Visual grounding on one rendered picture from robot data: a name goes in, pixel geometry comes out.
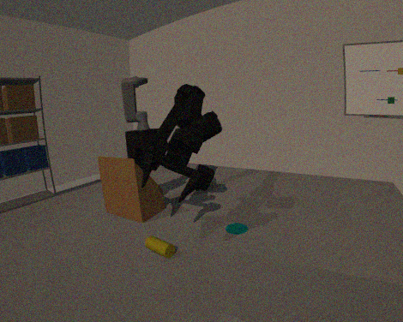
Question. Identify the teal circle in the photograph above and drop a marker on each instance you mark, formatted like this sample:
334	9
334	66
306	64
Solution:
236	228

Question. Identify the yellow cylinder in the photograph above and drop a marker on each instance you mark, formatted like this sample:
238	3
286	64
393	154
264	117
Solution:
160	247

